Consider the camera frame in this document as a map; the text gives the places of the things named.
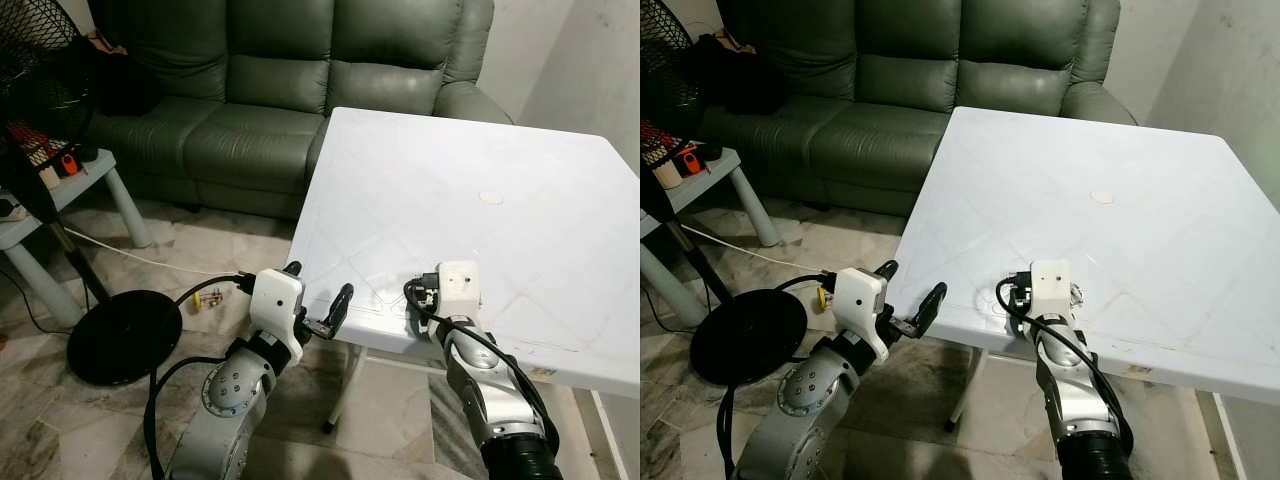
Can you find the silver keys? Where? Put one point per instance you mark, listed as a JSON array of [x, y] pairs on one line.
[[1077, 295]]

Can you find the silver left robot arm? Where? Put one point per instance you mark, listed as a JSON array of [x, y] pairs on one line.
[[225, 400], [805, 405]]

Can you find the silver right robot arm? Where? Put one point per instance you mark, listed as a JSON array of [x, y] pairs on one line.
[[490, 395], [1075, 390]]

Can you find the white plastic table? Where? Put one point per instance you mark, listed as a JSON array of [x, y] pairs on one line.
[[1100, 250], [480, 250]]

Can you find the small yellow floor object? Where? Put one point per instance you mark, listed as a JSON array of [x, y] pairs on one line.
[[211, 297], [822, 297]]

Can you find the round white table cap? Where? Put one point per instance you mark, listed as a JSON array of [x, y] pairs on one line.
[[490, 197], [1102, 197]]

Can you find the green leather sofa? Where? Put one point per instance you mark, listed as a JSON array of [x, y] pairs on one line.
[[250, 140], [880, 135]]

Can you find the black standing fan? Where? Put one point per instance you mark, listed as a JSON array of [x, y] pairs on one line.
[[745, 335], [125, 335]]

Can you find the small white side table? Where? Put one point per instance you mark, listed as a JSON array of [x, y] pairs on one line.
[[85, 185], [715, 180]]

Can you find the small black item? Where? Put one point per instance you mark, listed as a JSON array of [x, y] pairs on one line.
[[711, 152], [88, 154]]

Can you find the orange handheld device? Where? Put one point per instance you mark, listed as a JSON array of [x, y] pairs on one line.
[[690, 161], [69, 164]]

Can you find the small beige item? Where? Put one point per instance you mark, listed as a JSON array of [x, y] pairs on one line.
[[49, 178], [667, 175]]

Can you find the black bag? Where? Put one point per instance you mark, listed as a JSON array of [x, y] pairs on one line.
[[125, 85], [735, 80]]

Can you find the red and white striped item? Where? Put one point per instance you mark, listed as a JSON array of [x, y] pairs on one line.
[[655, 142], [28, 143]]

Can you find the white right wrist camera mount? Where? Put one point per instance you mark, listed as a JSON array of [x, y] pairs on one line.
[[460, 290], [1050, 288]]

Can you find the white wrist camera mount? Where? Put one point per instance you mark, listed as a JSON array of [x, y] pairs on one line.
[[1050, 288], [858, 300], [460, 290], [275, 300]]

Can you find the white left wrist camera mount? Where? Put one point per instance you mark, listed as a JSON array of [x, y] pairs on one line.
[[858, 300], [275, 300]]

